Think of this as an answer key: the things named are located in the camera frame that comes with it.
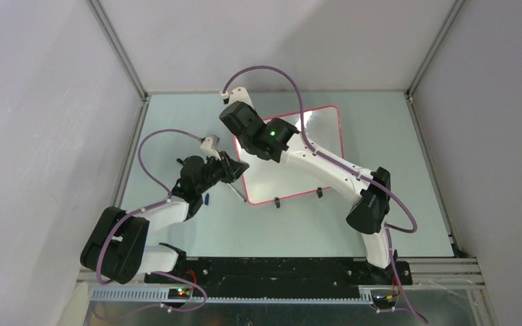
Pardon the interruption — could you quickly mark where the grey slotted cable duct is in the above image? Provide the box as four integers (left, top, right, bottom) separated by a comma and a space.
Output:
90, 286, 373, 305

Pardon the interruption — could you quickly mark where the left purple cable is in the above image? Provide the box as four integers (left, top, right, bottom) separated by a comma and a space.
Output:
95, 129, 209, 314

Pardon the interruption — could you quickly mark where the green capped marker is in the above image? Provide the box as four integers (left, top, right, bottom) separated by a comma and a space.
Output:
226, 183, 247, 202

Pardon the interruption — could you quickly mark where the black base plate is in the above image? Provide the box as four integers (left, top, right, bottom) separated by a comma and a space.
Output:
144, 256, 413, 299

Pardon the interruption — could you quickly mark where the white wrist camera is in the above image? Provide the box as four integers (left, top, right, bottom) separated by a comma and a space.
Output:
200, 134, 221, 160
220, 87, 254, 108

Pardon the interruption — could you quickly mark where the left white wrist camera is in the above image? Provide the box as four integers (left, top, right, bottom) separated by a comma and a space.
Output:
200, 134, 221, 160

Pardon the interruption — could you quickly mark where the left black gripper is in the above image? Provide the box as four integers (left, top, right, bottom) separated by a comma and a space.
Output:
196, 150, 248, 194

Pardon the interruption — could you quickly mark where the pink framed whiteboard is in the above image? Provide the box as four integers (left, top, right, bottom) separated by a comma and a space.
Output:
233, 105, 344, 205

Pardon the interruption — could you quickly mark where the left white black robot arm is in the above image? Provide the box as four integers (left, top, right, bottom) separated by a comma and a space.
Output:
80, 151, 249, 284

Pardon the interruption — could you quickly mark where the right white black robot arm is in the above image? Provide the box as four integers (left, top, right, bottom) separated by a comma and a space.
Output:
219, 101, 396, 284

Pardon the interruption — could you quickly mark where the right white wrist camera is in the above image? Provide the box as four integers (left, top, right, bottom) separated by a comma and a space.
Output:
220, 87, 254, 108

